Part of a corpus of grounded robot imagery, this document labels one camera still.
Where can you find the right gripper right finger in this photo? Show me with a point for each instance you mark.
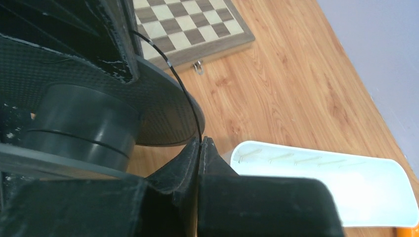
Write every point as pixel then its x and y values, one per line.
pixel 233 205

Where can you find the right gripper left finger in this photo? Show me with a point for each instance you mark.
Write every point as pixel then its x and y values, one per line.
pixel 160 205

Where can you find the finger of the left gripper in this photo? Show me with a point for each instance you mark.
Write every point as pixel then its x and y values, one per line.
pixel 94 32

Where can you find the black spool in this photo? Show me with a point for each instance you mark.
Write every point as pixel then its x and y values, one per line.
pixel 87 123

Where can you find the wooden chessboard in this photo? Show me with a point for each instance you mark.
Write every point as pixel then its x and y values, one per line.
pixel 191 32

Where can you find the white oblong tray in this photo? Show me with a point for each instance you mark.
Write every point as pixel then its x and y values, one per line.
pixel 367 191

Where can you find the orange flashlight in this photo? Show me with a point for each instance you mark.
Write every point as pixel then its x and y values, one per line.
pixel 407 232

